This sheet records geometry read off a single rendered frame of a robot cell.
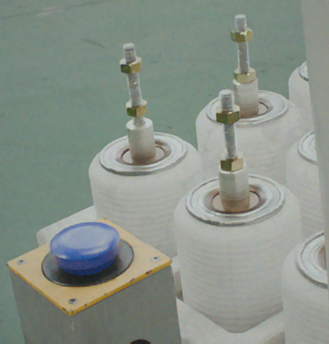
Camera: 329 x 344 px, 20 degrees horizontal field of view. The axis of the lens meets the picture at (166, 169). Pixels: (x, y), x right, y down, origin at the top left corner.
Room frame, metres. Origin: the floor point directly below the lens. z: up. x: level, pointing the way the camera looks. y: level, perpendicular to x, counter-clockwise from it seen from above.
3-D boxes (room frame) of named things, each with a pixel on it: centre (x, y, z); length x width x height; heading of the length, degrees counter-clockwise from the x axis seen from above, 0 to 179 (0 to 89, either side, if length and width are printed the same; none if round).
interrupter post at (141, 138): (0.72, 0.02, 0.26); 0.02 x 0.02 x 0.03
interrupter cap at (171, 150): (0.72, 0.02, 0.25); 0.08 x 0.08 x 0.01
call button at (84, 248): (0.46, 0.05, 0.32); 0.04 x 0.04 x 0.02
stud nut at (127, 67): (0.72, 0.02, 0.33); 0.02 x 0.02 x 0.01; 87
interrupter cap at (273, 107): (0.78, -0.08, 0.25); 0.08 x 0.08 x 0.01
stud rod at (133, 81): (0.72, 0.02, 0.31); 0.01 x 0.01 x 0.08; 87
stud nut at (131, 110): (0.72, 0.02, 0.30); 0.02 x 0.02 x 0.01; 87
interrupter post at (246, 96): (0.78, -0.08, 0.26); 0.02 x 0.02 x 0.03
